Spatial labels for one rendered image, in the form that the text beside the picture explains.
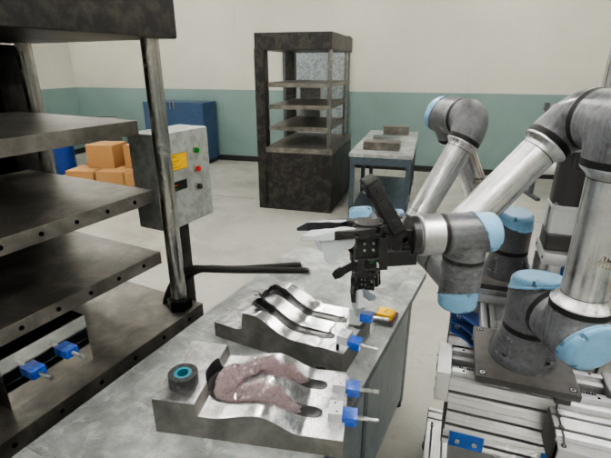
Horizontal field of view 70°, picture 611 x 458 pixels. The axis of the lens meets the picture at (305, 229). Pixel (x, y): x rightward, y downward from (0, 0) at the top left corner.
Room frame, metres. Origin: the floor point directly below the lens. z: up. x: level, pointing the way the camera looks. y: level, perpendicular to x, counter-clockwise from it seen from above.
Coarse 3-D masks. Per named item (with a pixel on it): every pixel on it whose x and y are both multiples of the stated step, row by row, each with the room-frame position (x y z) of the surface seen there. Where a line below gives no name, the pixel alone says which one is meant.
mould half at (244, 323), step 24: (288, 288) 1.46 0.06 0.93; (240, 312) 1.41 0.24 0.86; (264, 312) 1.29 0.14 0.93; (288, 312) 1.33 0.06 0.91; (336, 312) 1.36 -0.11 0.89; (240, 336) 1.29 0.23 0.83; (264, 336) 1.25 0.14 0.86; (288, 336) 1.22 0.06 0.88; (312, 336) 1.21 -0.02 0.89; (360, 336) 1.25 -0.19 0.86; (312, 360) 1.16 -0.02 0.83; (336, 360) 1.13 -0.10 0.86
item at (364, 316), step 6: (360, 312) 1.27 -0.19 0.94; (366, 312) 1.28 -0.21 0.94; (372, 312) 1.28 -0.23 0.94; (354, 318) 1.27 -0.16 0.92; (360, 318) 1.26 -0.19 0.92; (366, 318) 1.25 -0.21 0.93; (372, 318) 1.26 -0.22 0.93; (378, 318) 1.25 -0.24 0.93; (384, 318) 1.24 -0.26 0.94; (354, 324) 1.26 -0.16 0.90
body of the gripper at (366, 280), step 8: (368, 264) 1.29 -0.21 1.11; (376, 264) 1.29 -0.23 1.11; (352, 272) 1.31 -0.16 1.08; (360, 272) 1.30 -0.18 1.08; (368, 272) 1.28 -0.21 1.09; (376, 272) 1.29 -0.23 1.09; (352, 280) 1.29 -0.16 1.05; (360, 280) 1.28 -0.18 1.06; (368, 280) 1.27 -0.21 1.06; (376, 280) 1.29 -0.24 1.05; (368, 288) 1.26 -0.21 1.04
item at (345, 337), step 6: (342, 330) 1.20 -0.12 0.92; (348, 330) 1.20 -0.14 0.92; (336, 336) 1.17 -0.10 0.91; (342, 336) 1.17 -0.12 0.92; (348, 336) 1.17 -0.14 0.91; (354, 336) 1.19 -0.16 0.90; (336, 342) 1.17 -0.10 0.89; (342, 342) 1.16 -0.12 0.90; (348, 342) 1.16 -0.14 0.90; (354, 342) 1.16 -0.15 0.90; (360, 342) 1.16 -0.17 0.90; (354, 348) 1.15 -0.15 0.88; (360, 348) 1.16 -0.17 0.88; (372, 348) 1.14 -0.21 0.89
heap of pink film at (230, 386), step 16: (224, 368) 1.05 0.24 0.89; (240, 368) 1.04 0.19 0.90; (256, 368) 1.03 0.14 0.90; (272, 368) 1.02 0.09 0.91; (288, 368) 1.03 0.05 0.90; (224, 384) 0.97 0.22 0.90; (240, 384) 0.97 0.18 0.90; (256, 384) 0.96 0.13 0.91; (272, 384) 0.95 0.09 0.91; (240, 400) 0.91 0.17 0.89; (256, 400) 0.91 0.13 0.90; (272, 400) 0.91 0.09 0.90; (288, 400) 0.92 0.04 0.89
